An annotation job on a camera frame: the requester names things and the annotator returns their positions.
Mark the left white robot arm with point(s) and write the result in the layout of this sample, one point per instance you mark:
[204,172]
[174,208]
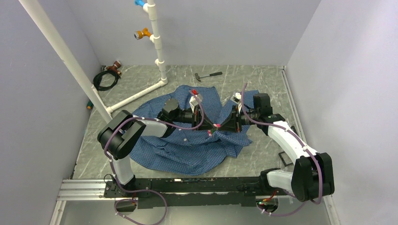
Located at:
[121,134]

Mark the blue hose nozzle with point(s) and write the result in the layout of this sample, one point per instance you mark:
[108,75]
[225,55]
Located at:
[139,3]

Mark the blue checkered shirt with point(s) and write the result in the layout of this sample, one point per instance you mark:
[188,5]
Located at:
[189,152]

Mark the white PVC pipe frame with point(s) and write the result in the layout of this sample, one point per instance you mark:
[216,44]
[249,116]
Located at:
[58,24]

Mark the green orange screwdriver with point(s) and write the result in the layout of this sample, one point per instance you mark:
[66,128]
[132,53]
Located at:
[89,105]

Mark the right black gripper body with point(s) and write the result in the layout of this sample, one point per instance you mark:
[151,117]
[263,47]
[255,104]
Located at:
[245,121]

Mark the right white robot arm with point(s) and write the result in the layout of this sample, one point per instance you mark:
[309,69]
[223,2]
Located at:
[312,176]

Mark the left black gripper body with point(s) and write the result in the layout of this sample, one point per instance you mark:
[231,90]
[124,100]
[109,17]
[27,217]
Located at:
[187,116]

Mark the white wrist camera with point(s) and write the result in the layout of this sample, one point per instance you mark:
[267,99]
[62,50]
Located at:
[236,98]
[195,100]

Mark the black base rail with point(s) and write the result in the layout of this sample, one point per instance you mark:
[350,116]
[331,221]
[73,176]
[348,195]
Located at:
[157,192]

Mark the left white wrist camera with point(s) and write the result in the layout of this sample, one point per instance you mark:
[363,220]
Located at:
[195,100]

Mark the orange hose nozzle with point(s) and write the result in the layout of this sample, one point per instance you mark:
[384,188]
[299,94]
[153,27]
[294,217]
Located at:
[142,33]

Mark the pink flower brooch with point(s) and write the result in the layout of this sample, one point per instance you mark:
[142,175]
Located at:
[213,129]

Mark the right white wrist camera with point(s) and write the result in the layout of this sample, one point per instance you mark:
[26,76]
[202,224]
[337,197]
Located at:
[236,98]

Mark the black handled hammer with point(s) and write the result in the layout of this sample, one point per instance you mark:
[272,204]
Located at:
[200,77]

